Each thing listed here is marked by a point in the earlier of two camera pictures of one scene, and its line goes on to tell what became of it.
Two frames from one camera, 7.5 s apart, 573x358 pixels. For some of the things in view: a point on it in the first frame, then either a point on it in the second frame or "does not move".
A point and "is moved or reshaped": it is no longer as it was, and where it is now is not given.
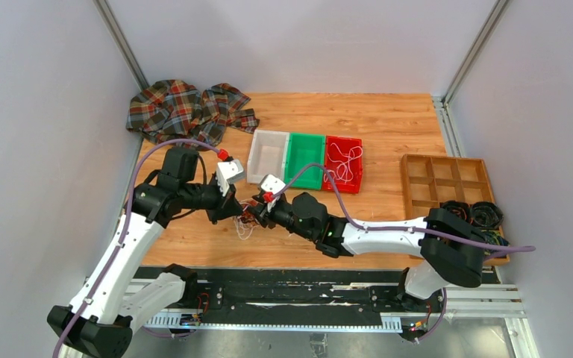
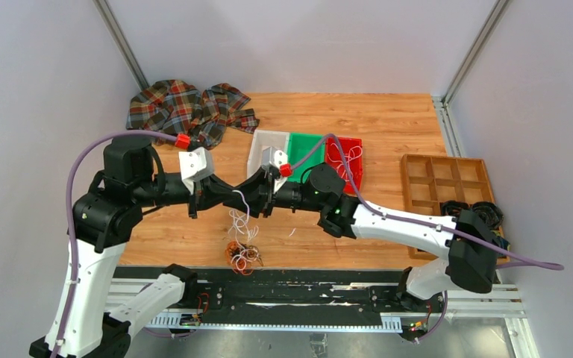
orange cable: (247, 218) is moved or reshaped
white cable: (344, 170) does not move
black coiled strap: (462, 210) does not move
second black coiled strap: (485, 213) does not move
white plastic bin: (268, 155) does not move
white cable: (236, 227) is moved or reshaped
